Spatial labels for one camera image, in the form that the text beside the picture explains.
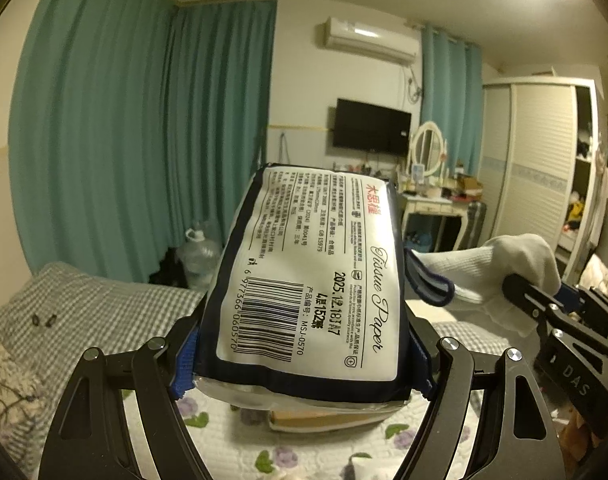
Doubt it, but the grey checked bed sheet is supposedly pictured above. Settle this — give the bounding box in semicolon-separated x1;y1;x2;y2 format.
0;260;510;480

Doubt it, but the navy white tissue paper pack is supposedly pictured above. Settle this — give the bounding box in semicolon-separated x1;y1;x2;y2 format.
194;165;432;410

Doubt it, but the white sock with navy cuff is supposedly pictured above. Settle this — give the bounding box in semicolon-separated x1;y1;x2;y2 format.
416;234;561;337

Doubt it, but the dark suitcase beside table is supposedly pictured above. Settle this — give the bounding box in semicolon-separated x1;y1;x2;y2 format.
462;202;487;249

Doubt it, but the white dressing table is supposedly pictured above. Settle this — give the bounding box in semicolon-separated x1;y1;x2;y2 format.
397;192;470;250

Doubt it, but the narrow teal curtain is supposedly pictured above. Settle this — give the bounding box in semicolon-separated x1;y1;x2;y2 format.
421;25;483;174

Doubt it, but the white oval vanity mirror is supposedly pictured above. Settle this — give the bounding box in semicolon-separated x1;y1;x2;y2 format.
407;122;446;177

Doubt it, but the branch patterned pillow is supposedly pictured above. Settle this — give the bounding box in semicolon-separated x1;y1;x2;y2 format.
0;344;44;445

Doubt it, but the white puffy jacket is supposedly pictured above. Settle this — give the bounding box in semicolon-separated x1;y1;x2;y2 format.
578;254;608;296

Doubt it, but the open cardboard box on bed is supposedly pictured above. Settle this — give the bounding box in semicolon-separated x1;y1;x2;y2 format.
268;401;405;434

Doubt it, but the white louvered wardrobe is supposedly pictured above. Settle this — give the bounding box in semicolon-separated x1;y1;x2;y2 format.
478;76;599;284

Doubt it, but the white wall air conditioner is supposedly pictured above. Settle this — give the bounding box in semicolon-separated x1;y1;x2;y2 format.
325;18;420;66

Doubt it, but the black wall television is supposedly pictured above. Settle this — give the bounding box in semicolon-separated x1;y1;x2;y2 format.
332;99;411;156

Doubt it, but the white floral quilted mat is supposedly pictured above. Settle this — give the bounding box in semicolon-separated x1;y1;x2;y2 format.
177;390;427;479

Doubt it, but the clear water jug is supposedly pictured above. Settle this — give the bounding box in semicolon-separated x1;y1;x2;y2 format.
178;228;221;292

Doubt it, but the large teal curtain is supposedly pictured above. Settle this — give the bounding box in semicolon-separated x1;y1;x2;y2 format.
8;0;278;283

